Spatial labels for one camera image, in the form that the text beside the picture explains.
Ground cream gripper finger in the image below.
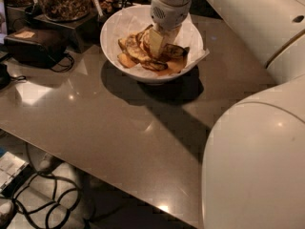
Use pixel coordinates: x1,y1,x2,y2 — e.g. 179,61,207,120
149,29,164,58
164,26,181,44

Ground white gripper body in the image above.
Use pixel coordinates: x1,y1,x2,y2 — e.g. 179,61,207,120
151,0,192,31

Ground spotted banana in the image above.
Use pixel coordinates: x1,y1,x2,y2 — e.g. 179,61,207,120
125,34,168,72
136,25,190,62

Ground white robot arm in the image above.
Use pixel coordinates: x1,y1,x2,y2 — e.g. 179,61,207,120
151,0,305,229

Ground white ceramic bowl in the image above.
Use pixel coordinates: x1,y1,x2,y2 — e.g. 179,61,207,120
99,5,205,85

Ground white paper bowl liner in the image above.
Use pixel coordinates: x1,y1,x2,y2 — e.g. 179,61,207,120
108,5,211,79

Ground orange fruit piece right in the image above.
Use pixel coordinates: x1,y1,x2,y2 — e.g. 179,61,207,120
157,57,187,76

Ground orange fruit piece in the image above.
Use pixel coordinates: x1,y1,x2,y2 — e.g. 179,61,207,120
157,57,187,76
117,52,136,69

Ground orange fruit piece left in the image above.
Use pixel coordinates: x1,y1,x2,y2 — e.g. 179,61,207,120
117,52,136,69

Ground dark metal jar stand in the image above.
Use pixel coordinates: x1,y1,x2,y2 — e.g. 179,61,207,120
34,10,100,53

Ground glass jar of nuts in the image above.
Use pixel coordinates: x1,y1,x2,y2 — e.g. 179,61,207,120
38,0,91,22

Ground black box appliance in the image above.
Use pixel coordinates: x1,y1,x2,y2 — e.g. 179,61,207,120
4,27,67,69

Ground grey power strip box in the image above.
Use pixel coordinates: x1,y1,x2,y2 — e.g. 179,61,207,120
0,152,29,196

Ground black cable on table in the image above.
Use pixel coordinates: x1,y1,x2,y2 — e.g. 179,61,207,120
49,52,76,73

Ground black floor cables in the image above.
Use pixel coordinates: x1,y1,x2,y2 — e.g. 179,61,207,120
9,140,96,229

